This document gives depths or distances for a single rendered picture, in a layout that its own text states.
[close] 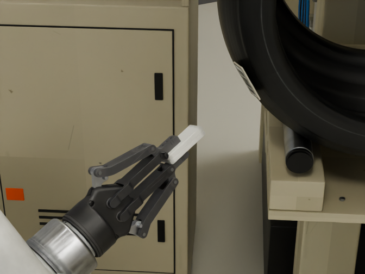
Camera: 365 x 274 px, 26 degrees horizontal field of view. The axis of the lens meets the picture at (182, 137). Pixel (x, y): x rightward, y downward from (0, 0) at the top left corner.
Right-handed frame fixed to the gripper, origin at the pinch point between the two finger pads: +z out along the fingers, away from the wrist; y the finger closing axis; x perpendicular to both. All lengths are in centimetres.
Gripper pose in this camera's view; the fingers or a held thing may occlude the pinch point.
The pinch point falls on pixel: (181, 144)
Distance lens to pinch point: 114.3
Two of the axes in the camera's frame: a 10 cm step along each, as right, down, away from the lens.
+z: 6.9, -6.3, 3.6
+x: 5.3, 1.0, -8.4
